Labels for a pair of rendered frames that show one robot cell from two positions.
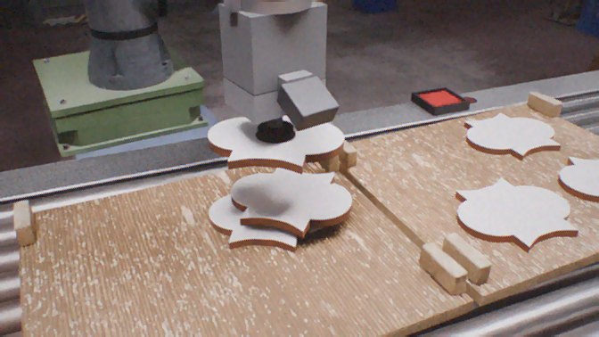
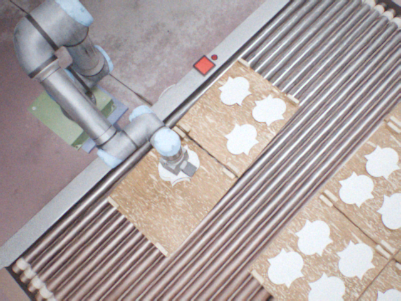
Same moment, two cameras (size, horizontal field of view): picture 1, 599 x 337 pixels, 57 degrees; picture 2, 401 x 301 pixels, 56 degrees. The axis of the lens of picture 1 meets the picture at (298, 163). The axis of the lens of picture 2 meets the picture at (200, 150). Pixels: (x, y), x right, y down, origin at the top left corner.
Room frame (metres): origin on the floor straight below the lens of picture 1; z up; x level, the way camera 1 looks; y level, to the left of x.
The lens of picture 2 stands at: (0.15, 0.02, 2.43)
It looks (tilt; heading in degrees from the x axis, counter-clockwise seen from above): 73 degrees down; 346
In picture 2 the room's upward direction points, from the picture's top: 10 degrees counter-clockwise
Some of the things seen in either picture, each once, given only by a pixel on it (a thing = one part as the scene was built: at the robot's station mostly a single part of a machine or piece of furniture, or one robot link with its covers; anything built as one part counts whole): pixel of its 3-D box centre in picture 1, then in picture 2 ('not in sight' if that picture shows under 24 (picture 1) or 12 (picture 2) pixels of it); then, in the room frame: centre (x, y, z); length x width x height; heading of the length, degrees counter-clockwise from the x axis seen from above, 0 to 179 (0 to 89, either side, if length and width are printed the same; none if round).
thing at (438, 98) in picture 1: (439, 102); (204, 66); (0.94, -0.26, 0.92); 0.06 x 0.06 x 0.01; 22
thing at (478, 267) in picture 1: (465, 258); (233, 167); (0.46, -0.18, 0.95); 0.06 x 0.02 x 0.03; 25
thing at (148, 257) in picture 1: (222, 258); (171, 189); (0.49, 0.08, 0.93); 0.41 x 0.35 x 0.02; 115
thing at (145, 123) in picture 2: not in sight; (143, 126); (0.62, 0.07, 1.31); 0.11 x 0.11 x 0.08; 19
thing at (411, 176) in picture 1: (511, 176); (238, 115); (0.66, -0.30, 0.93); 0.41 x 0.35 x 0.02; 115
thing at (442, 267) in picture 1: (442, 267); (228, 174); (0.44, -0.15, 0.95); 0.06 x 0.02 x 0.03; 25
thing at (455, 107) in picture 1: (439, 101); (204, 66); (0.94, -0.26, 0.92); 0.08 x 0.08 x 0.02; 22
